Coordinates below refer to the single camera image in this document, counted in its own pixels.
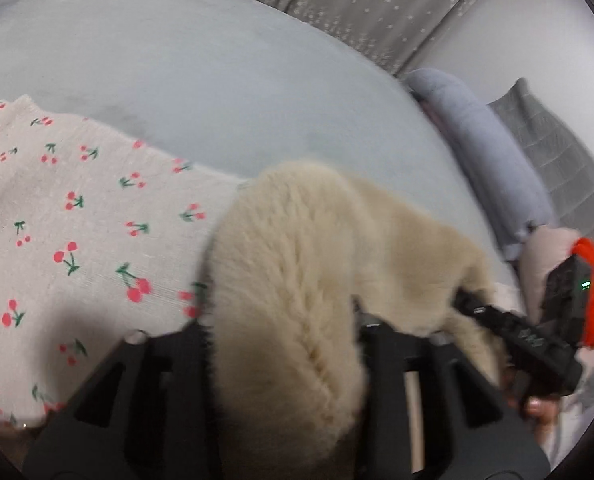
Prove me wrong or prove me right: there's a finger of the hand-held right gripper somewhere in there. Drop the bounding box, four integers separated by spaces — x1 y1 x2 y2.
453 291 584 397

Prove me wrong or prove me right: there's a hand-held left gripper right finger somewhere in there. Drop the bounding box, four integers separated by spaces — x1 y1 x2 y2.
358 309 550 480

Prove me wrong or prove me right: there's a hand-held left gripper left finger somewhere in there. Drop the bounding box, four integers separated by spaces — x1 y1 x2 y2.
22 320 224 480

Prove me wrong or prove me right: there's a cream fluffy garment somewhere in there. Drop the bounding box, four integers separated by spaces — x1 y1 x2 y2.
199 160 515 480

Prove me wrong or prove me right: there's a person's right hand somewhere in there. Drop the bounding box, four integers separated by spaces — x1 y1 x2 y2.
502 367 562 443

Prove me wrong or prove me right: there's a pale pink cloth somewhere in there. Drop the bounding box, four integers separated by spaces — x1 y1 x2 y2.
518 226 580 313

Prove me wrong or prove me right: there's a grey quilted cloth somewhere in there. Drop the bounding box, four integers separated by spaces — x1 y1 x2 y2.
487 77 594 241

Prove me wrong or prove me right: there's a light blue pillow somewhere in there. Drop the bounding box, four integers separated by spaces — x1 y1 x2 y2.
402 67 560 261

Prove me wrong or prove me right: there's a cherry print blanket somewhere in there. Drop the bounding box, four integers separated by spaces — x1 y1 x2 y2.
0 87 250 428

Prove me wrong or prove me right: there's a light blue bed sheet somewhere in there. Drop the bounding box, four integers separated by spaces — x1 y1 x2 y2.
0 0 528 281

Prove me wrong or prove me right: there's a grey star print curtain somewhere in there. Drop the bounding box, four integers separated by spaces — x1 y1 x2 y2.
169 0 508 73

